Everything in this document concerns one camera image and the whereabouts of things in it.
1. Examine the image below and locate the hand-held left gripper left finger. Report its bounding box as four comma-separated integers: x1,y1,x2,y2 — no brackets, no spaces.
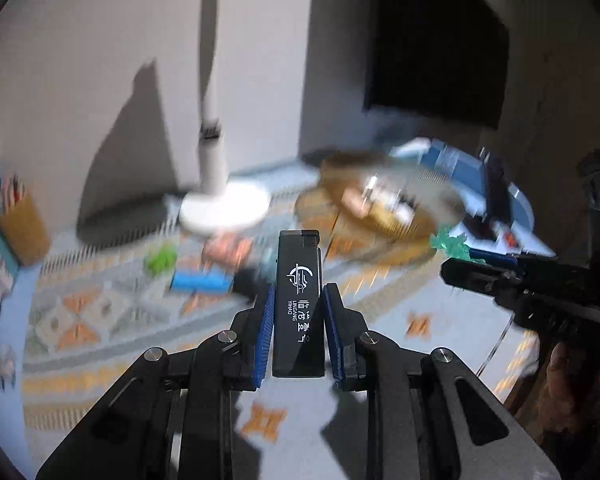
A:
35,285,277,480

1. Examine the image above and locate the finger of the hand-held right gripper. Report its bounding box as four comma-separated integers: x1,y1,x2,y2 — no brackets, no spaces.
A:
440,257,530,311
467,247,521,267

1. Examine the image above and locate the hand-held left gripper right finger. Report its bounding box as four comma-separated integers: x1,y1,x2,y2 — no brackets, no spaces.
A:
322,283,563,480

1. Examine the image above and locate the black lighter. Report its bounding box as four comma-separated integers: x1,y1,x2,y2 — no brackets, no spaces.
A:
271,230,327,379

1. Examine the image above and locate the green translucent toy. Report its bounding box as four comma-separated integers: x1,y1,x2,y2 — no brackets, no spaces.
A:
429,227,474,263

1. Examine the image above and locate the pink printed box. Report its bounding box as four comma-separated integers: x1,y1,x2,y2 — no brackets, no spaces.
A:
201,234,254,269

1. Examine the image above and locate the round woven basket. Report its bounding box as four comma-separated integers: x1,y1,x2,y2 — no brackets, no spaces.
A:
319,151,466,242

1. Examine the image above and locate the person's right hand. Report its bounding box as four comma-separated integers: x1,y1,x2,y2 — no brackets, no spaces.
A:
544,341,590,433

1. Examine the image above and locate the black object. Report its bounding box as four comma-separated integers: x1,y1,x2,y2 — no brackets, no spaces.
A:
477,147,518,236

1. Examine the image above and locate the blue lighter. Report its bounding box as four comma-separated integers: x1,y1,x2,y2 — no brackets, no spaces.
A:
169,269,231,295

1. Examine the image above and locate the blue box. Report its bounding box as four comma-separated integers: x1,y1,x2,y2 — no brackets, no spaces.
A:
394,136,533,233

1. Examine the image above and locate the blue patterned tablecloth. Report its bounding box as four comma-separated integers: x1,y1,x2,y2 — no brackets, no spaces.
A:
0,147,558,480

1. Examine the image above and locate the white desk lamp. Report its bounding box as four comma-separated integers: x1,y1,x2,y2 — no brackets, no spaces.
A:
171,0,301,235

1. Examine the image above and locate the black monitor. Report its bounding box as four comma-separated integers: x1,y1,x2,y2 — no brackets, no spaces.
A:
364,0,511,132

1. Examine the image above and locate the brown pen holder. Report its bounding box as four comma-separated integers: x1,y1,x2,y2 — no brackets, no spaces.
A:
0,190,52,267

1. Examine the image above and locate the bunch of coloured pens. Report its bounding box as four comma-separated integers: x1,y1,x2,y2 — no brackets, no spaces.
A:
1,172,30,207

